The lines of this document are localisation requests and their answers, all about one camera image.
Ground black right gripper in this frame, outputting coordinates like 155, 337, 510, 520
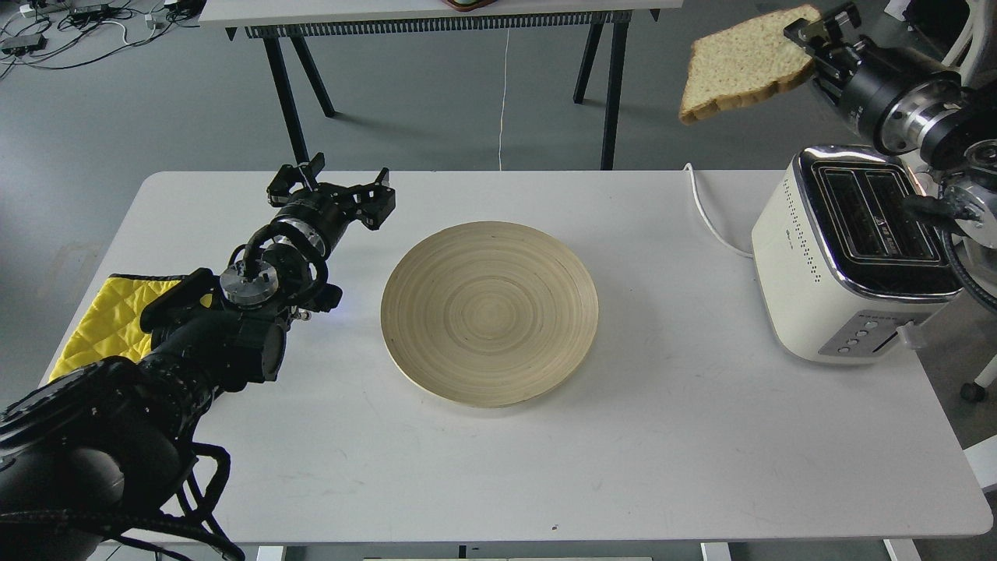
784, 2, 963, 155

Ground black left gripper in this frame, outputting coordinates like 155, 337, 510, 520
266, 152, 396, 246

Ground slice of brown bread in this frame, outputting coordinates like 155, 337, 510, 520
678, 4, 820, 125

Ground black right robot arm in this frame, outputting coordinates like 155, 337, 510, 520
784, 2, 995, 312

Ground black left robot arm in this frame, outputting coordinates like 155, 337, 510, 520
1, 153, 396, 560

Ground white and chrome toaster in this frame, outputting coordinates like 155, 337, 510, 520
751, 145, 962, 365

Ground white office chair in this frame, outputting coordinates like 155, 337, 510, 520
929, 1, 996, 86

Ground background table with black legs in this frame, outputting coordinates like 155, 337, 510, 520
197, 1, 682, 171

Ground round wooden plate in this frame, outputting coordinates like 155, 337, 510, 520
380, 221, 601, 408

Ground brown object on background table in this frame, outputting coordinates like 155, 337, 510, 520
444, 0, 495, 12

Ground yellow quilted cloth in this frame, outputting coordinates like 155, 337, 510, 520
47, 273, 186, 383

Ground thin white hanging cable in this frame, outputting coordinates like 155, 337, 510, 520
498, 28, 513, 171

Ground power strips and floor cables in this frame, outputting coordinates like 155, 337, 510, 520
0, 0, 208, 82

